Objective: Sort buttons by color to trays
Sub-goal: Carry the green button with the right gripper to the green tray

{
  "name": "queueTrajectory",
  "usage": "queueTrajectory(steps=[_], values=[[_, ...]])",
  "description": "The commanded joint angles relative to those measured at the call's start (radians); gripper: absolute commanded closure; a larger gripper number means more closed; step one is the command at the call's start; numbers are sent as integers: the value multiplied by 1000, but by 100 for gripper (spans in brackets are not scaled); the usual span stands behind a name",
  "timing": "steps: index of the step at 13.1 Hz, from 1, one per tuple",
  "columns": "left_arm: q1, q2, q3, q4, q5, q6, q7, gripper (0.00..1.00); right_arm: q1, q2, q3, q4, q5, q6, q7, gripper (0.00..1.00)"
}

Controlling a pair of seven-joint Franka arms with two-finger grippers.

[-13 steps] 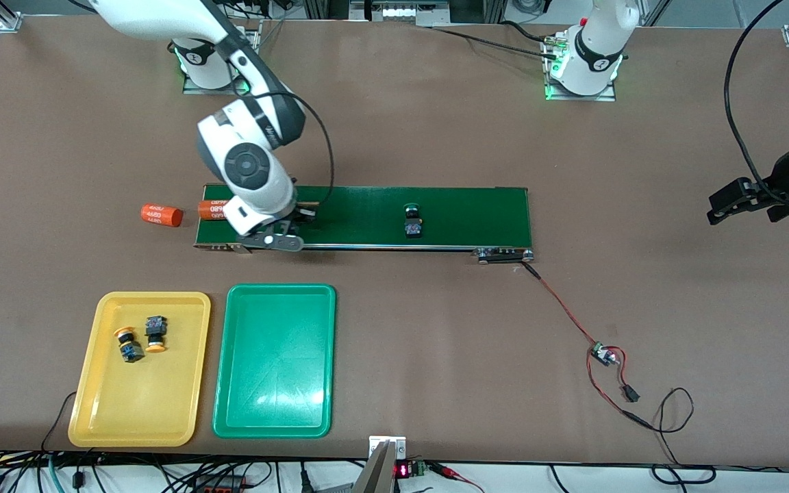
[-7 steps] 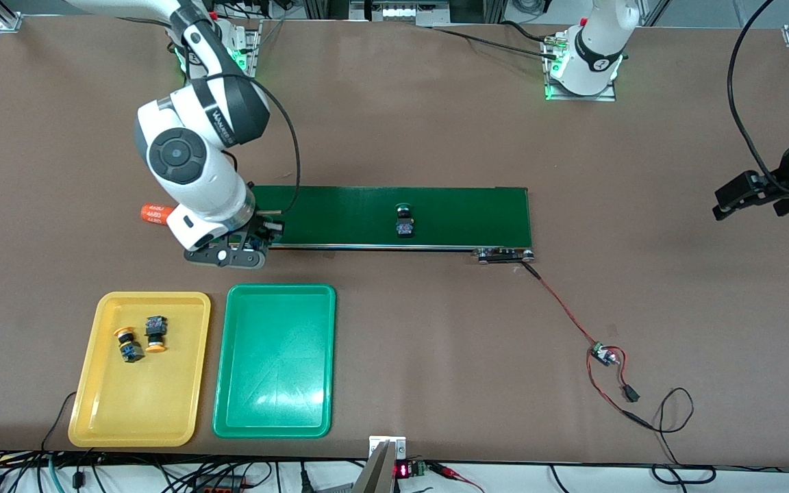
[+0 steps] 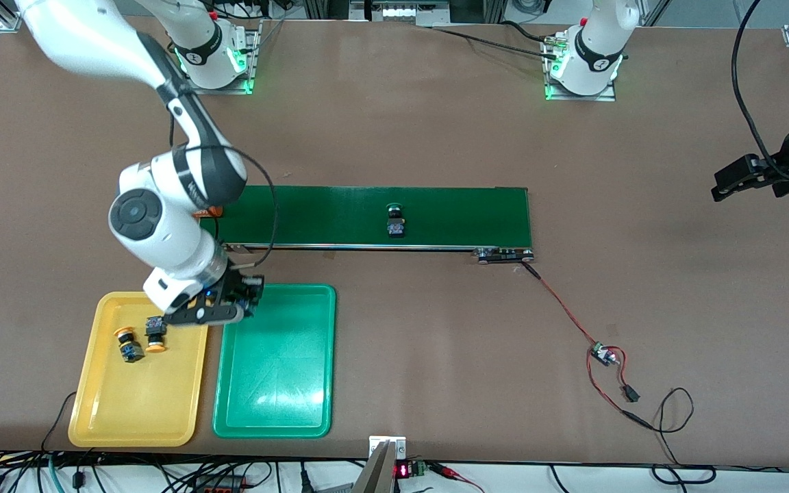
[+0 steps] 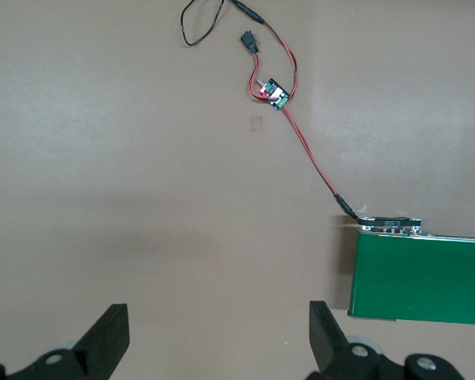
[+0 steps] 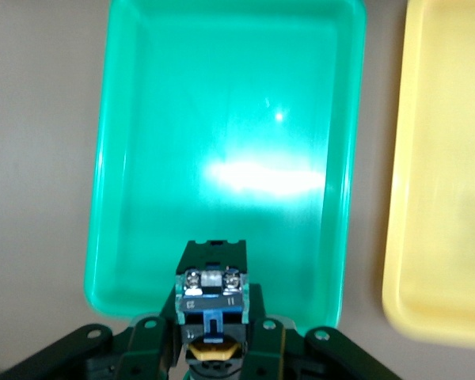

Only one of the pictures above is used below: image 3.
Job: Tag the yellow plastic tray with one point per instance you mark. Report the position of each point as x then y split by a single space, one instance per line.
141 411

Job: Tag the black plug connector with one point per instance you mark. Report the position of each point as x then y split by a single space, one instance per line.
631 394

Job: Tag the red LED display module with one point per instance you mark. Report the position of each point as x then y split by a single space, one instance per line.
403 470

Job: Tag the white mounting bracket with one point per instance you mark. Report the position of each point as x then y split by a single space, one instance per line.
398 445

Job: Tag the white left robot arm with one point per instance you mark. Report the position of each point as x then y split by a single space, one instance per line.
596 55

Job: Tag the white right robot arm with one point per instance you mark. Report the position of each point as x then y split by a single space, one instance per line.
161 226

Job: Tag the green plastic tray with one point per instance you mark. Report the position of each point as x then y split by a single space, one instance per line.
274 363

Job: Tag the green conveyor belt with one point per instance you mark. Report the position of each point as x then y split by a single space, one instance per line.
470 216

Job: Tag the yellow mushroom push button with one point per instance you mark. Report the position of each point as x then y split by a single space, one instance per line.
131 350
156 339

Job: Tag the orange power strip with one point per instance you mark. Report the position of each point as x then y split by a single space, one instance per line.
220 485

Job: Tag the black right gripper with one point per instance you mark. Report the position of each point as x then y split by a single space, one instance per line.
236 283

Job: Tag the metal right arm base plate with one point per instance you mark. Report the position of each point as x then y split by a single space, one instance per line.
254 61

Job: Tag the small speed controller board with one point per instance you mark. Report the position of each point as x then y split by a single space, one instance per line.
600 352

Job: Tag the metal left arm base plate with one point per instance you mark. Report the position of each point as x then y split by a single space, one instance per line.
603 97

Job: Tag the grey aluminium profile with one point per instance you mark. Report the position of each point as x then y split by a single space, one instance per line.
375 476

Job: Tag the red clip lead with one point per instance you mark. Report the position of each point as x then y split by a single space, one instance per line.
459 477

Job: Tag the white background device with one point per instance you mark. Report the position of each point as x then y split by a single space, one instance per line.
398 10

